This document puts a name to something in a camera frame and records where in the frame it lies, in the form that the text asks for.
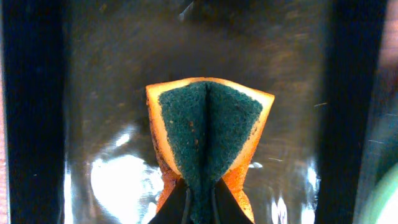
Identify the yellow and green sponge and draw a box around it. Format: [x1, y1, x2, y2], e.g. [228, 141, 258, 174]
[146, 77, 274, 223]

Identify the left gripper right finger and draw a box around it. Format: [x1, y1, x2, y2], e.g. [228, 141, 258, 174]
[211, 179, 253, 224]

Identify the light blue plate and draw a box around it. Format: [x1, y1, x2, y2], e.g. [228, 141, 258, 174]
[358, 164, 398, 224]

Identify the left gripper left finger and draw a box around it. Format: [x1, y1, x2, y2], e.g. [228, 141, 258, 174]
[149, 179, 190, 224]

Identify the black rectangular water tray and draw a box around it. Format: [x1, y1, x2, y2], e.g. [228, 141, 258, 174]
[1, 0, 387, 223]

